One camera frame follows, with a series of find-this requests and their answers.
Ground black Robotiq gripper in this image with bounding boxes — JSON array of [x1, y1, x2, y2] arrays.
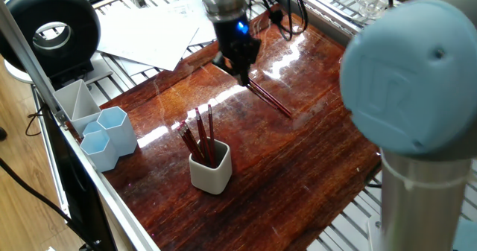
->
[[211, 14, 262, 87]]

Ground white square ceramic pen holder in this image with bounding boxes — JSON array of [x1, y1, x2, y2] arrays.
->
[[189, 139, 233, 195]]

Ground light blue hexagonal pen holder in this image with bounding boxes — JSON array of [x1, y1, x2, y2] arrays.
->
[[79, 106, 139, 173]]

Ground white divided square pen holder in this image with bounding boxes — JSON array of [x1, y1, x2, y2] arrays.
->
[[52, 78, 102, 137]]

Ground white paper sheet stack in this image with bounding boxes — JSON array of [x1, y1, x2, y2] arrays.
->
[[95, 0, 218, 73]]

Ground red-brown wooden board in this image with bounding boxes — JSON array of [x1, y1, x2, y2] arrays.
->
[[98, 4, 382, 251]]

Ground clear plastic jar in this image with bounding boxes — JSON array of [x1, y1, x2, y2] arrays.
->
[[353, 0, 391, 20]]

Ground black monitor panel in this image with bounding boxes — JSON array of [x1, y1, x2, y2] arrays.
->
[[37, 104, 119, 251]]

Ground black gripper cable with plug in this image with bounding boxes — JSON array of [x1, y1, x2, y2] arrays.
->
[[245, 0, 309, 42]]

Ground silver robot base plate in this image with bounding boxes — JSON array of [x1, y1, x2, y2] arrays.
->
[[367, 215, 383, 251]]

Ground black ring-shaped lamp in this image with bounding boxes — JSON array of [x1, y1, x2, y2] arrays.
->
[[0, 0, 113, 92]]

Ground black floor cable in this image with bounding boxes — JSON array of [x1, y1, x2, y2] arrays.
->
[[0, 157, 96, 251]]

